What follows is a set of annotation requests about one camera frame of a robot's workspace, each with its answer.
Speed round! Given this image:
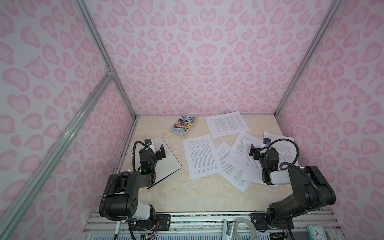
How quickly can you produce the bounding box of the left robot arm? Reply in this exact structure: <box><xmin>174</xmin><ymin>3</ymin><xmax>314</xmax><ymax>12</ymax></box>
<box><xmin>99</xmin><ymin>144</ymin><xmax>166</xmax><ymax>231</ymax></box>

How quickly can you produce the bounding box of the teal alarm clock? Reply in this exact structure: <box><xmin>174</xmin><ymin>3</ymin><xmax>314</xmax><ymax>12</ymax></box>
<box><xmin>307</xmin><ymin>225</ymin><xmax>328</xmax><ymax>240</ymax></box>

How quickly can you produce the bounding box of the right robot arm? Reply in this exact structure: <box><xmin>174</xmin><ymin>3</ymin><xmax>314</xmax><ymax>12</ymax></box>
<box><xmin>249</xmin><ymin>144</ymin><xmax>337</xmax><ymax>232</ymax></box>

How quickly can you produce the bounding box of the printed sheet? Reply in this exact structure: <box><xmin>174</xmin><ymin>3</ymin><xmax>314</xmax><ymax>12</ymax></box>
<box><xmin>216</xmin><ymin>143</ymin><xmax>251</xmax><ymax>193</ymax></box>
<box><xmin>225</xmin><ymin>132</ymin><xmax>263</xmax><ymax>170</ymax></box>
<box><xmin>242</xmin><ymin>139</ymin><xmax>267</xmax><ymax>186</ymax></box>
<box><xmin>206</xmin><ymin>111</ymin><xmax>250</xmax><ymax>139</ymax></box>
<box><xmin>183</xmin><ymin>135</ymin><xmax>223</xmax><ymax>180</ymax></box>
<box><xmin>264</xmin><ymin>132</ymin><xmax>297</xmax><ymax>163</ymax></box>

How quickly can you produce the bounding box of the colourful paperback book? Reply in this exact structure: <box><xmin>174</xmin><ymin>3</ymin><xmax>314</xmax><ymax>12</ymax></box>
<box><xmin>170</xmin><ymin>115</ymin><xmax>197</xmax><ymax>137</ymax></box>

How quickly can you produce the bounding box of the clear tube coil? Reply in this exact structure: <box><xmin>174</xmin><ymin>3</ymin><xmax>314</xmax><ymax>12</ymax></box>
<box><xmin>233</xmin><ymin>218</ymin><xmax>257</xmax><ymax>240</ymax></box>

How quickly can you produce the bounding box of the black A4 clip folder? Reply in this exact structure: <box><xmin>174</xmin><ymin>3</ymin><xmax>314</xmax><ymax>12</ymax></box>
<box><xmin>129</xmin><ymin>137</ymin><xmax>182</xmax><ymax>189</ymax></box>

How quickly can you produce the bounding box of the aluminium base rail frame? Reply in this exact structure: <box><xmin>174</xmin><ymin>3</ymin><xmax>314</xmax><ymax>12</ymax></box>
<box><xmin>81</xmin><ymin>211</ymin><xmax>346</xmax><ymax>240</ymax></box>

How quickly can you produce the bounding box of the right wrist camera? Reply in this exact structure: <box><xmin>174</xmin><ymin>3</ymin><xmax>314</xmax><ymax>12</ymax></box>
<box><xmin>262</xmin><ymin>138</ymin><xmax>271</xmax><ymax>148</ymax></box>

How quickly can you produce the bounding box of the black white marker pen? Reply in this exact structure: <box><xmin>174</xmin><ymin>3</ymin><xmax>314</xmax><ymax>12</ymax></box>
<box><xmin>113</xmin><ymin>221</ymin><xmax>121</xmax><ymax>240</ymax></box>

